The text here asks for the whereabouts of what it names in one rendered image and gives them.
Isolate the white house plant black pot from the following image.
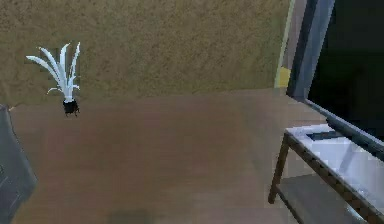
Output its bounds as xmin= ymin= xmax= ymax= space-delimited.
xmin=25 ymin=41 xmax=82 ymax=118

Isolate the small black flat remote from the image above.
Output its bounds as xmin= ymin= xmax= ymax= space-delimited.
xmin=305 ymin=130 xmax=344 ymax=142

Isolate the white top wooden table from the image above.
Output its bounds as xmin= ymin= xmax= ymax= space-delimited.
xmin=267 ymin=123 xmax=384 ymax=224

